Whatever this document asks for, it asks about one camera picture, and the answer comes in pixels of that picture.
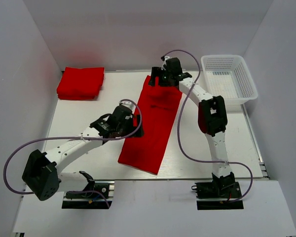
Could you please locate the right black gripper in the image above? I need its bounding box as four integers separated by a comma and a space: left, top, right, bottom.
148, 67, 173, 87

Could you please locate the red t shirt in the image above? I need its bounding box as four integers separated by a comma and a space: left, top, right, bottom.
118, 76, 182, 175

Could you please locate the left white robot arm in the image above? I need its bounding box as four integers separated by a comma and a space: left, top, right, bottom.
22, 104, 144, 201

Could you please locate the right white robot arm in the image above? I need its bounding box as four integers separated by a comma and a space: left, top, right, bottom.
148, 56, 235, 197

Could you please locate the folded red shirt stack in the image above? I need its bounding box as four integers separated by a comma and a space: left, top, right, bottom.
56, 67, 105, 101

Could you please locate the white plastic mesh basket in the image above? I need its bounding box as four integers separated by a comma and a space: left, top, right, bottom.
201, 55, 258, 106

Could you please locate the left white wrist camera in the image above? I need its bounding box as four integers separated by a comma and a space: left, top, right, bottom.
119, 100, 136, 111

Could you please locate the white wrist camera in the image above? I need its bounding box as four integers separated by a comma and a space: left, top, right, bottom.
161, 56, 171, 70
119, 100, 136, 111

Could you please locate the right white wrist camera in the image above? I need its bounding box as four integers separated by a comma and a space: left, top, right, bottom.
161, 56, 171, 70

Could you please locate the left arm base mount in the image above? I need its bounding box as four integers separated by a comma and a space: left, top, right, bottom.
59, 171, 114, 210

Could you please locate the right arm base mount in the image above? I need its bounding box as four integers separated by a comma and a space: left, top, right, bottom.
191, 173, 244, 210

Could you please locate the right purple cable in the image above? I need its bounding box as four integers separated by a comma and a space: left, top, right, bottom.
160, 50, 254, 203

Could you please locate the purple cable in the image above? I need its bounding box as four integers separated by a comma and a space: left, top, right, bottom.
160, 50, 254, 203
2, 99, 143, 208

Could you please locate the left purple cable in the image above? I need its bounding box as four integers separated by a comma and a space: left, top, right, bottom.
2, 99, 143, 208

